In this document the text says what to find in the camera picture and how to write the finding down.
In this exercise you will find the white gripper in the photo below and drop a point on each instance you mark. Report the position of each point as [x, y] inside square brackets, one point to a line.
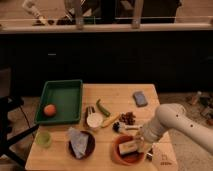
[143, 145]

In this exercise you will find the yellow white eraser block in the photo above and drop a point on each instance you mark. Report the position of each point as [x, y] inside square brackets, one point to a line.
[127, 147]

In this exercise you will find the red bowl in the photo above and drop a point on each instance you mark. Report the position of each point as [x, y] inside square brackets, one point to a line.
[128, 159]

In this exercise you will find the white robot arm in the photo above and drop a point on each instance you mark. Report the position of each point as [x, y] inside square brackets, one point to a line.
[173, 116]

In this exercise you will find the brown grape bunch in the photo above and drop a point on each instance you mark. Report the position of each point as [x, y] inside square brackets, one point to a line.
[127, 118]

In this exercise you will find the silver fork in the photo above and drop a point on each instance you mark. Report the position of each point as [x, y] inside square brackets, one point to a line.
[124, 128]

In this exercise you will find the dark purple grape bunch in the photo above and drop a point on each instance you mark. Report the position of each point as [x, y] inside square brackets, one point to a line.
[116, 126]

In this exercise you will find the yellow banana piece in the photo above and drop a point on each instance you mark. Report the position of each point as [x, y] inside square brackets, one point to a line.
[110, 120]

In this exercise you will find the blue sponge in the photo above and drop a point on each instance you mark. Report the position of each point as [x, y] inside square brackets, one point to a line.
[140, 99]

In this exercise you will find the green chili pepper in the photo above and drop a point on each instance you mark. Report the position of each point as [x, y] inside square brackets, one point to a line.
[102, 108]

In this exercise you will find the dark brown plate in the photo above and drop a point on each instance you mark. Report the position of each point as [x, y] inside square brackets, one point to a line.
[89, 147]

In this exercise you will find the grey folded cloth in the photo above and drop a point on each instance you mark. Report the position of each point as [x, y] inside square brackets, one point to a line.
[78, 142]

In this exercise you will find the green plastic tray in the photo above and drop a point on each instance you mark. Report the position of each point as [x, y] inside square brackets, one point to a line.
[66, 96]

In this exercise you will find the orange fruit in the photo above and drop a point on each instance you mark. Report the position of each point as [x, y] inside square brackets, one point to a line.
[49, 110]

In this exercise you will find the small green cup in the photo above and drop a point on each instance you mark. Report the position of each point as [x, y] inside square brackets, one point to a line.
[43, 139]

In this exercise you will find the black chair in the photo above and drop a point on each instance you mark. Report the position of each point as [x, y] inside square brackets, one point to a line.
[8, 103]

